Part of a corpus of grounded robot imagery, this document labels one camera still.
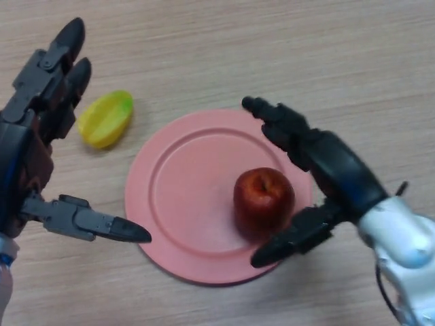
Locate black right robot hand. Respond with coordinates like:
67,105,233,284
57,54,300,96
241,96,390,269

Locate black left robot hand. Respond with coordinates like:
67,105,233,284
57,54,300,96
0,17,152,245

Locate red apple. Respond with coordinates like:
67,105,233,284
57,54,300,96
232,166,296,238

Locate pink round plate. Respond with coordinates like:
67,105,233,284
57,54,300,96
124,108,313,288

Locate yellow green starfruit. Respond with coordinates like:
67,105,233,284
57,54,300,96
77,90,135,150

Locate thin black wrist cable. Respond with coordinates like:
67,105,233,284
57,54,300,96
375,181,409,322

